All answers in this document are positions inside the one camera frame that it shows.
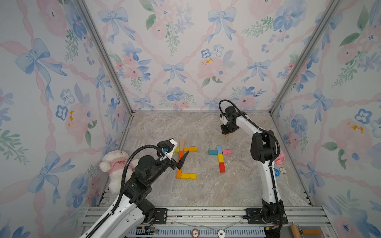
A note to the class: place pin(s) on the amber yellow block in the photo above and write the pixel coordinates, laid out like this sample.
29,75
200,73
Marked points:
191,149

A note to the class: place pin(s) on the orange small block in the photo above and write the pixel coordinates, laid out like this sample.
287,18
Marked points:
179,173

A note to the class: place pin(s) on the blue round badge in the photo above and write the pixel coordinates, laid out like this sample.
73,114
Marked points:
276,172

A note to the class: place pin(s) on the yellow long block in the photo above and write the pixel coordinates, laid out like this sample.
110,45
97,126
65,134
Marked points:
189,176

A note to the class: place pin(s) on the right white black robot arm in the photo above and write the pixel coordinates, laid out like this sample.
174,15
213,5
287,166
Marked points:
265,149

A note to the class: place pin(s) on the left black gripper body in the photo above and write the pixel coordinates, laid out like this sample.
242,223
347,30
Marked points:
171,163

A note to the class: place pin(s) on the teal block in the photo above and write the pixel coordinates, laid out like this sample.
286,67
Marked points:
213,152

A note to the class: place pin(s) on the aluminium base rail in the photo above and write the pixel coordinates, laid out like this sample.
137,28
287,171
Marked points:
229,222

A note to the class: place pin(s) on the light blue block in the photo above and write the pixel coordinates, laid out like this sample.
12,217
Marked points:
219,150

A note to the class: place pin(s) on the wooden handle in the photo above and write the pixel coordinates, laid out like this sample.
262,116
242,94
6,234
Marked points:
298,233

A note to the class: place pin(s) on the pink alarm clock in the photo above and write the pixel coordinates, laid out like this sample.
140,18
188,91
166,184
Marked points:
281,158

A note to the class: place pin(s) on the white plush bear pink shirt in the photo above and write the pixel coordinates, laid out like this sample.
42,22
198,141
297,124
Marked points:
113,163

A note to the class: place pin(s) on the natural wood block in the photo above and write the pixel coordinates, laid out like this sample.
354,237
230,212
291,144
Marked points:
181,145

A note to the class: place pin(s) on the small white round badge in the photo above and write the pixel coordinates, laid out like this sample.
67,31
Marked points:
282,170

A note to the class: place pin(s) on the red block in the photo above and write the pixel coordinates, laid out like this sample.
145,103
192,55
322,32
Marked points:
222,167

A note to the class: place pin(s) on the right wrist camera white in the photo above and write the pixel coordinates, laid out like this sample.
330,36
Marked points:
223,118

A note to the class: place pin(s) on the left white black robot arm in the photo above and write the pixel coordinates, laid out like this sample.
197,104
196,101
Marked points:
131,208

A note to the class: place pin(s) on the pink block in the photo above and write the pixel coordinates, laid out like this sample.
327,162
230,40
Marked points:
227,152

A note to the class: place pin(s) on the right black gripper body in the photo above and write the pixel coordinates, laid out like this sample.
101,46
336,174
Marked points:
227,129

